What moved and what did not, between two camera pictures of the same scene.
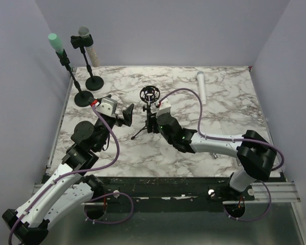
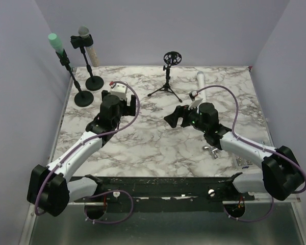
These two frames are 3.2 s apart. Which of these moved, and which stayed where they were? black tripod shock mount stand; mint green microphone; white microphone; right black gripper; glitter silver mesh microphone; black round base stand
Moved: black tripod shock mount stand; right black gripper
Stayed: glitter silver mesh microphone; mint green microphone; black round base stand; white microphone
